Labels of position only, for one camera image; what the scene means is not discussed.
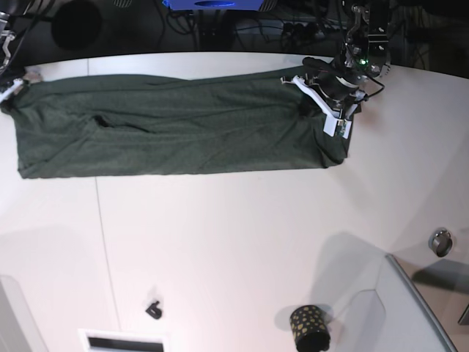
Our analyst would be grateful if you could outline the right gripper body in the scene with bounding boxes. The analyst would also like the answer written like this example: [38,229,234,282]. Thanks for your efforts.
[1,71,43,103]

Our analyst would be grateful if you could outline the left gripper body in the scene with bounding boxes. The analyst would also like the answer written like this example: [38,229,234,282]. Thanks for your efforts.
[281,71,367,120]

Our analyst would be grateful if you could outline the dark green t-shirt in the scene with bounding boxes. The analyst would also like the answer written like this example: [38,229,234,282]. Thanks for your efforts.
[1,67,350,179]

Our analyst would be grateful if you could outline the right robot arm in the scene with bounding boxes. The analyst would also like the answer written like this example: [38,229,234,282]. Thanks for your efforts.
[1,0,43,103]

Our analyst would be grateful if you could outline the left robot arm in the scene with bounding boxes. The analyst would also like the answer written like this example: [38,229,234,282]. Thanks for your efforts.
[298,1,391,122]

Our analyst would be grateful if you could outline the black round stool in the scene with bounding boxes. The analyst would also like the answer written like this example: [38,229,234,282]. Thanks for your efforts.
[51,1,103,51]

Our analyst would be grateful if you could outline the blue plastic box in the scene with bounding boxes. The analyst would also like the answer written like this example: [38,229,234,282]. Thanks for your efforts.
[162,0,264,11]

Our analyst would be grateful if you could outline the round metal table grommet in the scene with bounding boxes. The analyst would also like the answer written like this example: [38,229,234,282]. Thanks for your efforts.
[428,227,454,257]

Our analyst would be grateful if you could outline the black cup with gold dots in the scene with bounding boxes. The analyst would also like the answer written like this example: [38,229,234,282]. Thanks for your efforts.
[289,305,331,352]

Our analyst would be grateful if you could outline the small black plastic clip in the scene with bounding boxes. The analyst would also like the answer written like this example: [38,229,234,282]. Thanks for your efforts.
[145,301,163,320]

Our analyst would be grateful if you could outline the white rectangular table slot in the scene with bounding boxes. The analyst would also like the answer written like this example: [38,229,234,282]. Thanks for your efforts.
[78,329,171,352]

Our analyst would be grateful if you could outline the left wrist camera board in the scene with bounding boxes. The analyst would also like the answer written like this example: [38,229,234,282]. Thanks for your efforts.
[323,116,352,139]

